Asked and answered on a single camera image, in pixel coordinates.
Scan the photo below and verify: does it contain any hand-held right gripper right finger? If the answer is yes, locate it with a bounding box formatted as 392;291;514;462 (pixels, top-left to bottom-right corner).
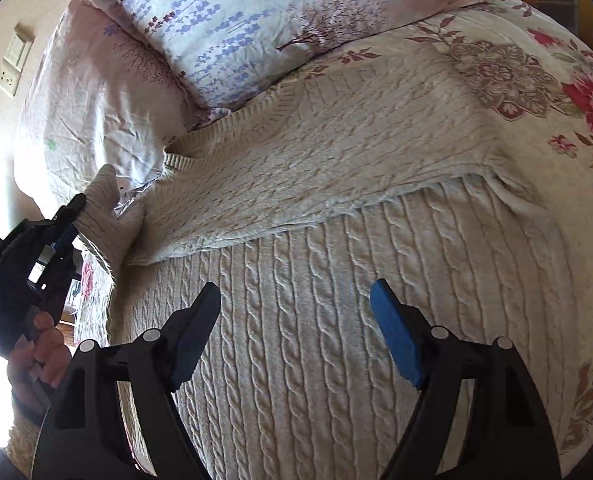
369;279;562;480

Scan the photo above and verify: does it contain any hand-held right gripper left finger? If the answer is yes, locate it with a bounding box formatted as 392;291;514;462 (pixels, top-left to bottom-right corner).
36;282;222;480

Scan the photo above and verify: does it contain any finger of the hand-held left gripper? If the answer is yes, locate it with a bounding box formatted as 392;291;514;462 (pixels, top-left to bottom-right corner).
49;226;80;263
50;191;88;227

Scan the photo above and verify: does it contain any cream cable-knit sweater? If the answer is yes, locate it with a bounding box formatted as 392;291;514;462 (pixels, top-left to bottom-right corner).
6;52;577;480

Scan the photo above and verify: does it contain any person's left hand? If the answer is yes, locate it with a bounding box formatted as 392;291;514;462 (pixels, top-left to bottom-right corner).
6;310;73;413

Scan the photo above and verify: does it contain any pale pink pillow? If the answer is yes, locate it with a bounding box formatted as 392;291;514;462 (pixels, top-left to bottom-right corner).
14;0;212;211

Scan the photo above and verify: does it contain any floral bed sheet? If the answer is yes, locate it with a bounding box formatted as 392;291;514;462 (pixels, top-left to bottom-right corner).
61;0;593;476

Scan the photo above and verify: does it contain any lavender print pillow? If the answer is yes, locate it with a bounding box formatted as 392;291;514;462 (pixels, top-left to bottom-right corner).
59;0;483;111

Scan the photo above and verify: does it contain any white wall socket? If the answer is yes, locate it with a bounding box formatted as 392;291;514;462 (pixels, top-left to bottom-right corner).
0;62;25;99

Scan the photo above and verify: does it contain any white wall switch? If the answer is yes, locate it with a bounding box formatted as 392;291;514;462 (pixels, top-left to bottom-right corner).
4;34;34;69

